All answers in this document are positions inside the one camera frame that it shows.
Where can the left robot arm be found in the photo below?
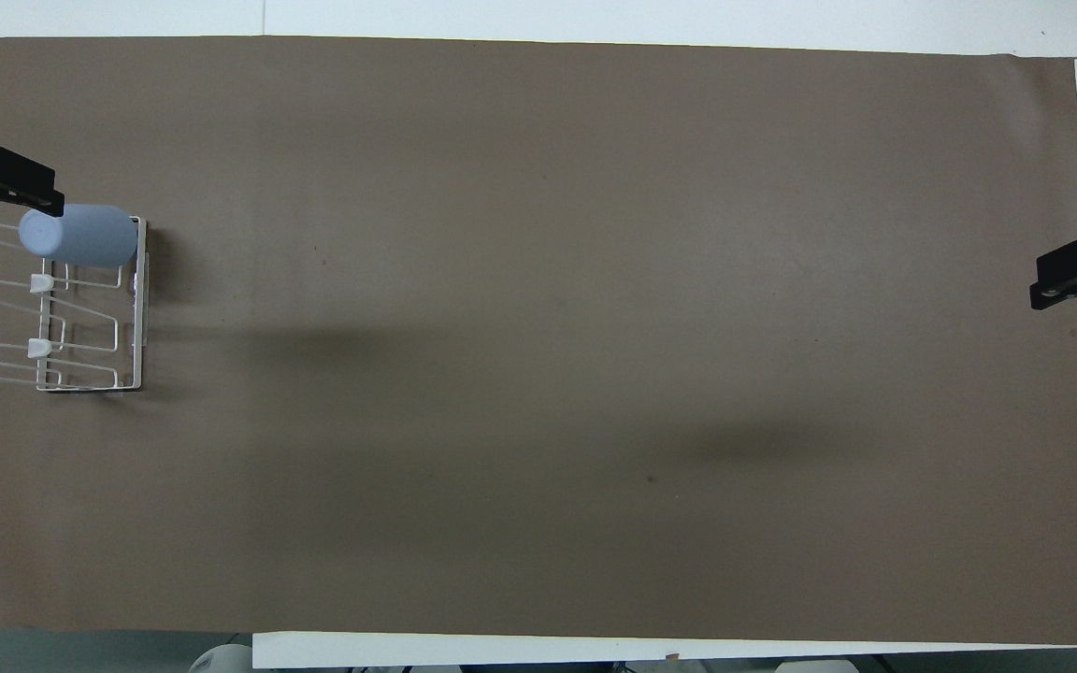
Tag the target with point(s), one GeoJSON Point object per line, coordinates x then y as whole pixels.
{"type": "Point", "coordinates": [222, 661]}

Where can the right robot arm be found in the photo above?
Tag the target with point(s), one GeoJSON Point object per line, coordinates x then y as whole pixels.
{"type": "Point", "coordinates": [814, 667]}

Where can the light blue plastic cup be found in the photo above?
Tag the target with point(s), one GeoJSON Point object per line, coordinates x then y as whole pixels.
{"type": "Point", "coordinates": [82, 235]}

